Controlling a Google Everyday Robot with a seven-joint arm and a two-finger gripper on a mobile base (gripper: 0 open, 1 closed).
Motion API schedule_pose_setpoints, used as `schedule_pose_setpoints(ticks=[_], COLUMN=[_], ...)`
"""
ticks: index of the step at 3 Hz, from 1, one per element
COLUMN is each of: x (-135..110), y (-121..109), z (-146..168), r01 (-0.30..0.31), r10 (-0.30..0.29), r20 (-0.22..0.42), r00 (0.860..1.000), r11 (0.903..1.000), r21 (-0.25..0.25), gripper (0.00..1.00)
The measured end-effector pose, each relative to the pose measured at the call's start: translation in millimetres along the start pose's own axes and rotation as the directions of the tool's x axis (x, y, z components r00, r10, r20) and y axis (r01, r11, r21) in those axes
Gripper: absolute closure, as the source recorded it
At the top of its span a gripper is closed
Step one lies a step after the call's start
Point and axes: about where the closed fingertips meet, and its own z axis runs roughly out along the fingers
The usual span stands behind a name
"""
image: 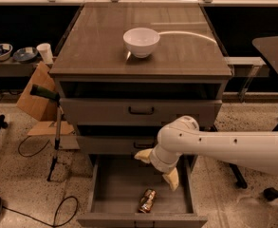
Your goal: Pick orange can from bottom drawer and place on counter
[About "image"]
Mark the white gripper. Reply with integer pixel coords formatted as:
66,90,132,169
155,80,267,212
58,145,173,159
134,144,181,191

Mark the orange soda can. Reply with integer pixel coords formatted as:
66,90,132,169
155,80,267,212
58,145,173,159
138,188,157,213

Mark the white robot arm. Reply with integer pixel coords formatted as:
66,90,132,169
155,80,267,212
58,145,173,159
135,116,278,191

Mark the bottom grey drawer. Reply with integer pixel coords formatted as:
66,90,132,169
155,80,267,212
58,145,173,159
78,156,207,228

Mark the grey drawer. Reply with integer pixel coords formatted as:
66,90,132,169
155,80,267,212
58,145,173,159
60,98,222,126
78,156,207,228
77,136,158,155

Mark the middle grey drawer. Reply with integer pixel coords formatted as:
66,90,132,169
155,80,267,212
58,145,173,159
77,136,158,155

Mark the top grey drawer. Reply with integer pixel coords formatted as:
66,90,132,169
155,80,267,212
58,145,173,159
60,98,222,126

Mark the grey drawer cabinet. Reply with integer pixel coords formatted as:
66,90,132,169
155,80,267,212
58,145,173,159
48,2,233,173

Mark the black caster foot right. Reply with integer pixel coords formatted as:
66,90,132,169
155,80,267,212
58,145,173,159
263,187,278,201

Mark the white bowl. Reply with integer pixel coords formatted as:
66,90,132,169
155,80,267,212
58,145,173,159
123,28,160,58

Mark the brown cardboard box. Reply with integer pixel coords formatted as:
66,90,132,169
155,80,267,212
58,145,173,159
17,62,57,121

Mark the white paper cup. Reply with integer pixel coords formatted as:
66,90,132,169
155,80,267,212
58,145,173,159
37,43,53,64

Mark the blue patterned bowl right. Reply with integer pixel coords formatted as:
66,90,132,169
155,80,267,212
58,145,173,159
13,47,38,64

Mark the black floor cable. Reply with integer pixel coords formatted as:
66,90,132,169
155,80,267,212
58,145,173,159
0,195,80,228

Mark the black table leg frame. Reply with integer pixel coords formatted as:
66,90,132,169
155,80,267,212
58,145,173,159
210,108,278,189

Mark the green handled tripod stick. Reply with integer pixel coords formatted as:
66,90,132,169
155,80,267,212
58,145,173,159
29,84,65,182

